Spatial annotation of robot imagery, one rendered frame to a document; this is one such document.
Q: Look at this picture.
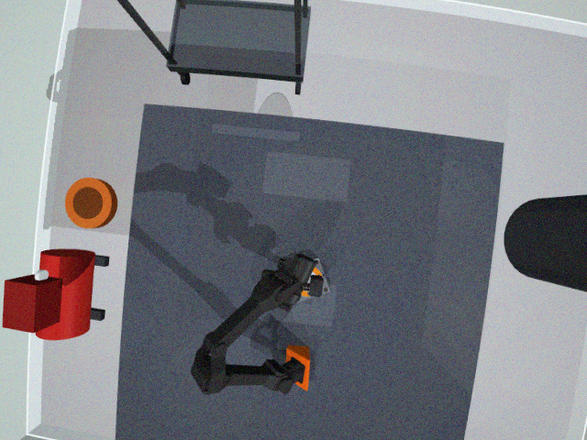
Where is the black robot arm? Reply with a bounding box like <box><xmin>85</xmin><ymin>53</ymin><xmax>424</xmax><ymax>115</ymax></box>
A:
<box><xmin>191</xmin><ymin>253</ymin><xmax>317</xmax><ymax>395</ymax></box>

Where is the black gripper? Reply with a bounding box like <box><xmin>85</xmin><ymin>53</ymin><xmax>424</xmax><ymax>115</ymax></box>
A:
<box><xmin>261</xmin><ymin>269</ymin><xmax>324</xmax><ymax>297</ymax></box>

